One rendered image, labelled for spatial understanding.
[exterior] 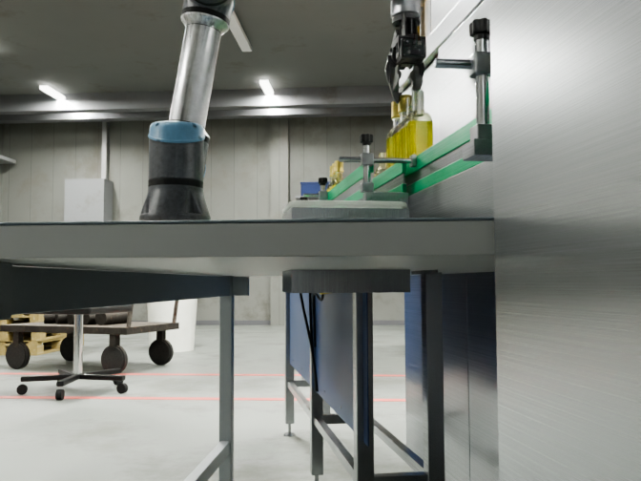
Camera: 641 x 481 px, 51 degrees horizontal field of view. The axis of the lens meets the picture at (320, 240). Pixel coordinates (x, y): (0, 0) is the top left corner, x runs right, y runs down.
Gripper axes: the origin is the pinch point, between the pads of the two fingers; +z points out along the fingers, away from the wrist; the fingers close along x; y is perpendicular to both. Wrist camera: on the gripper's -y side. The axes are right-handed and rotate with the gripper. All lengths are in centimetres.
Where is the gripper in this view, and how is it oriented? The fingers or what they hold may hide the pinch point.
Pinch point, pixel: (404, 99)
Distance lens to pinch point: 176.9
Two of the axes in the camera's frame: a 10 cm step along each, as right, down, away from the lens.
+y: 1.5, -0.6, -9.9
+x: 9.9, 0.0, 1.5
